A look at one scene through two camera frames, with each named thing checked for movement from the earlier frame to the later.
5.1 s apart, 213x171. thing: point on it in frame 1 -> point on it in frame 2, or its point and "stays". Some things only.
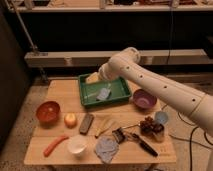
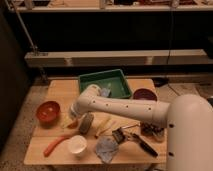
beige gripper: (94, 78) -> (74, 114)
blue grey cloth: (106, 147) stays
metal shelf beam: (95, 58) stays
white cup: (77, 144) stays
